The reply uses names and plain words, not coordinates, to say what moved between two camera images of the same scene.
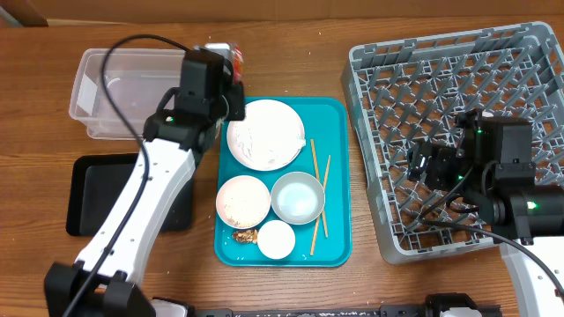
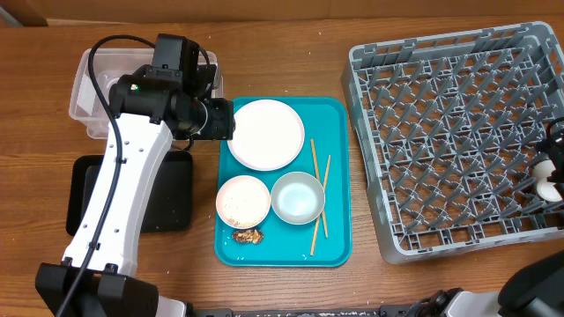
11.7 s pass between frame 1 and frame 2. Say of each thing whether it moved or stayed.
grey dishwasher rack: stayed
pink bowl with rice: stayed
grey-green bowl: stayed
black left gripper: moved
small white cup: moved
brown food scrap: stayed
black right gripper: moved
